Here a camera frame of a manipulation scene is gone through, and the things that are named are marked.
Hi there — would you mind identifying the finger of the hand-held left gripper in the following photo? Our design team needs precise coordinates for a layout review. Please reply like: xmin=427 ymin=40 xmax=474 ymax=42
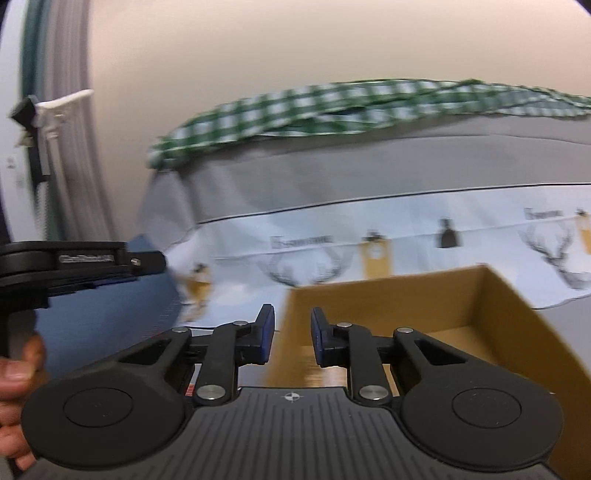
xmin=59 ymin=241 xmax=168 ymax=279
xmin=47 ymin=272 xmax=141 ymax=298

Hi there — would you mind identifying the white and black clip stand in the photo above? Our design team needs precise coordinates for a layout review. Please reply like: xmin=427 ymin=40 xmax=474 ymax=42
xmin=8 ymin=89 xmax=96 ymax=188

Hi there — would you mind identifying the person's left hand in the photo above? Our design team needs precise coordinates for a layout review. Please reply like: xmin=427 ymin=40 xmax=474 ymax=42
xmin=0 ymin=331 xmax=48 ymax=472

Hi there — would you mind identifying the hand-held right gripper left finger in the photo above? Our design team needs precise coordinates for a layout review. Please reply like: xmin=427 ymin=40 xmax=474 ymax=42
xmin=115 ymin=303 xmax=277 ymax=408

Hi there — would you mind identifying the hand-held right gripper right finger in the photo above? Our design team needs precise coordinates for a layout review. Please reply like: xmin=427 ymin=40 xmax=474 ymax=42
xmin=310 ymin=306 xmax=476 ymax=408

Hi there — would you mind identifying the brown cardboard box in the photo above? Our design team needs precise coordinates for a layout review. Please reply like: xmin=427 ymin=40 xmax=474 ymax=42
xmin=267 ymin=263 xmax=591 ymax=467

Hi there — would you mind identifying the green checked cloth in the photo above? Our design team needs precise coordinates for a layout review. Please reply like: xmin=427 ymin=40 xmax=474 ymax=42
xmin=147 ymin=78 xmax=591 ymax=172

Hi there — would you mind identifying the grey curtain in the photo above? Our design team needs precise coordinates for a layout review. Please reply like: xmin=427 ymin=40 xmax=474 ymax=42
xmin=18 ymin=0 xmax=118 ymax=243

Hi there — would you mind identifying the blue cushion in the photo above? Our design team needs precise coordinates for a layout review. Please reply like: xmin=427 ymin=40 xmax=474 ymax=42
xmin=36 ymin=234 xmax=186 ymax=386

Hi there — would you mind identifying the deer printed blanket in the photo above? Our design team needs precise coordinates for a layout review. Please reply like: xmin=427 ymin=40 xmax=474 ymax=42
xmin=137 ymin=108 xmax=591 ymax=329

